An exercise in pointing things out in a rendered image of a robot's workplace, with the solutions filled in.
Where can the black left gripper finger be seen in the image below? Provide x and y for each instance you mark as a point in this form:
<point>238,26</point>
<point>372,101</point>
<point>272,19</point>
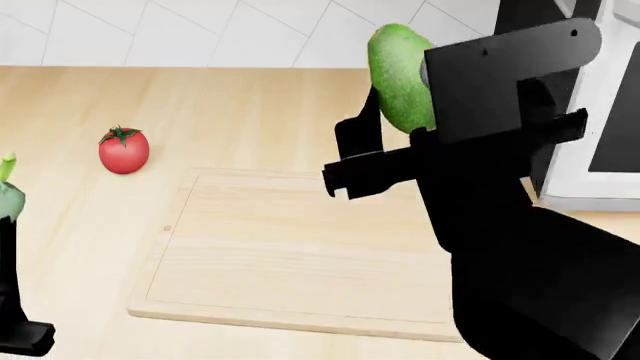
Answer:
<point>7,270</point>

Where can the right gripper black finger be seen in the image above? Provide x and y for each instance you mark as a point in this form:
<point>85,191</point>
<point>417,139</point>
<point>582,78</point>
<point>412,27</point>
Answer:
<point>360,135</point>
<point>535,101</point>

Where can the green bell pepper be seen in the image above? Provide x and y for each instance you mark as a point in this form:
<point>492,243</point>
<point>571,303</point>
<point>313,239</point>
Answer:
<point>9,198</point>

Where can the green avocado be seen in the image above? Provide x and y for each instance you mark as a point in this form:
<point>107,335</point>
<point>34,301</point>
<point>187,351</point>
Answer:
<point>400,75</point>

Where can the light wooden cutting board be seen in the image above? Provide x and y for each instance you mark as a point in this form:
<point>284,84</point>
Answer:
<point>300,255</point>

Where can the red tomato with green stem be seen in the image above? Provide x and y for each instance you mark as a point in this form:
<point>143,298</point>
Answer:
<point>124,153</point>

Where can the white appliance with dark window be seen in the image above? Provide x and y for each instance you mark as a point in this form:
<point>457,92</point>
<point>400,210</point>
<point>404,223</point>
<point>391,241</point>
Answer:
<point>590,180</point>

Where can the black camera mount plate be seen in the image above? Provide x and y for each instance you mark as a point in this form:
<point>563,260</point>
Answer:
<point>480,82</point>

